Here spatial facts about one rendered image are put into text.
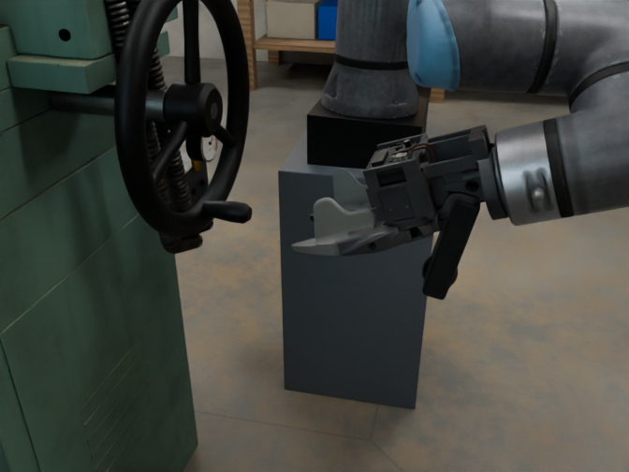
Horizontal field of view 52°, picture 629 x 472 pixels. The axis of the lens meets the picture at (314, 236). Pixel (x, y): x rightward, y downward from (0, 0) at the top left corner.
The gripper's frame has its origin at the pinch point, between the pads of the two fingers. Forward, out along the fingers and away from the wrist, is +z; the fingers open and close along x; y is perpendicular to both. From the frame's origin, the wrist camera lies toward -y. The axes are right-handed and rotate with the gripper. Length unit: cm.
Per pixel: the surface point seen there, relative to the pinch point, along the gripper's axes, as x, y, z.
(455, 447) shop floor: -42, -72, 7
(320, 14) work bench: -285, -3, 85
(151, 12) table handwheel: 2.5, 26.3, 6.3
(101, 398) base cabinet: -1.4, -20.1, 42.4
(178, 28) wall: -322, 13, 191
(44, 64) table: 1.5, 25.4, 21.0
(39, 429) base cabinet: 10.8, -14.4, 40.4
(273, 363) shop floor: -56, -57, 49
